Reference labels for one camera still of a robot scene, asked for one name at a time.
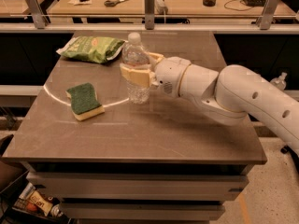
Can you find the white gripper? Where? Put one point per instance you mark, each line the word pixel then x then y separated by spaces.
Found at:
pixel 168 74

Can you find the clear plastic water bottle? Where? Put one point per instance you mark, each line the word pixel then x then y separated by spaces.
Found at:
pixel 133 53

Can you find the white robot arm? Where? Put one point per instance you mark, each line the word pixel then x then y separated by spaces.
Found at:
pixel 226 96

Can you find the green and yellow sponge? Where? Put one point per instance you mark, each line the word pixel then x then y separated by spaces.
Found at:
pixel 84 103

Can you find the green chip bag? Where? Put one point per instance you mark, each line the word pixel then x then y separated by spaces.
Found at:
pixel 92 49

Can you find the white power strip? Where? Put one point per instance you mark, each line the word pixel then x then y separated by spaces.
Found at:
pixel 161 7

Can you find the grey drawer cabinet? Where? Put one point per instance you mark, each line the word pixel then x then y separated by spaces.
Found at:
pixel 140 197

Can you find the black chair base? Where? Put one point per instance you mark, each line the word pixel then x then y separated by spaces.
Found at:
pixel 295 157

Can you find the middle metal rail bracket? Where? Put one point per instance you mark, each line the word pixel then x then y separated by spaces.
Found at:
pixel 149 14

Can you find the metal rail bracket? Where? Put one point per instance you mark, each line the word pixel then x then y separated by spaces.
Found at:
pixel 265 20
pixel 149 14
pixel 37 15

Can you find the scissors with dark handles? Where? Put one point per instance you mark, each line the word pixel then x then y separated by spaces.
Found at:
pixel 110 3

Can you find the left metal rail bracket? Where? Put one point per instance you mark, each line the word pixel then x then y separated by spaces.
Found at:
pixel 37 15

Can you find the right metal rail bracket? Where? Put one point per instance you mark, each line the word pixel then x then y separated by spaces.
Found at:
pixel 265 20

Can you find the wire basket with snacks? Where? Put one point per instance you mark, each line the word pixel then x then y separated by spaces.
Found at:
pixel 32 201

